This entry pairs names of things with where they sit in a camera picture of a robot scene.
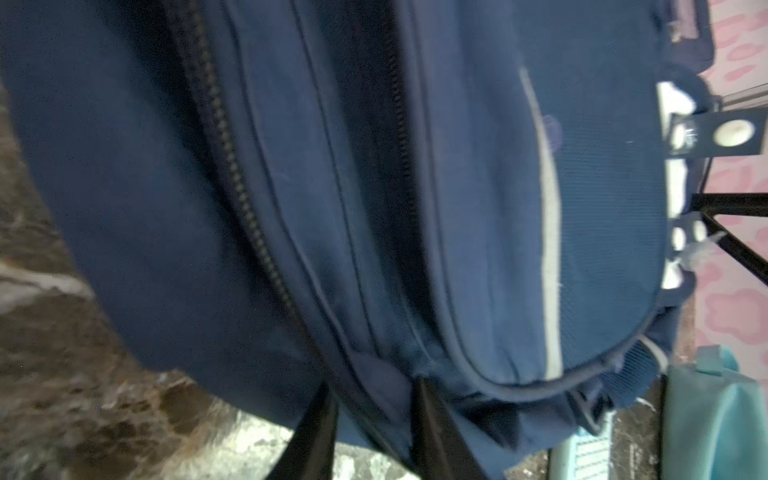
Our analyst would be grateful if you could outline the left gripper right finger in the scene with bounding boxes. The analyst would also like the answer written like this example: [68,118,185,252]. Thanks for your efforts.
[411,378,487,480]

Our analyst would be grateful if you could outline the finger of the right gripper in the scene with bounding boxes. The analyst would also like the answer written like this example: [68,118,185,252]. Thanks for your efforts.
[691,193,767,285]

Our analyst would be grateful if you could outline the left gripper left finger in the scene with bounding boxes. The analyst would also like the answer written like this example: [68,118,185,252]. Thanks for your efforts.
[266,386,339,480]

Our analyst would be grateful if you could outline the navy blue student backpack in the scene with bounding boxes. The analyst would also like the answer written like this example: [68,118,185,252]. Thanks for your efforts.
[0,0,768,480]

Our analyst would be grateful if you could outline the light green calculator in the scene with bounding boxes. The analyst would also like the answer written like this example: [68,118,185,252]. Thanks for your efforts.
[547,412,615,480]

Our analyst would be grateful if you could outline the teal pencil pouch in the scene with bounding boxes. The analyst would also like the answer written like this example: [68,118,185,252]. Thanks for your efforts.
[660,345,767,479]

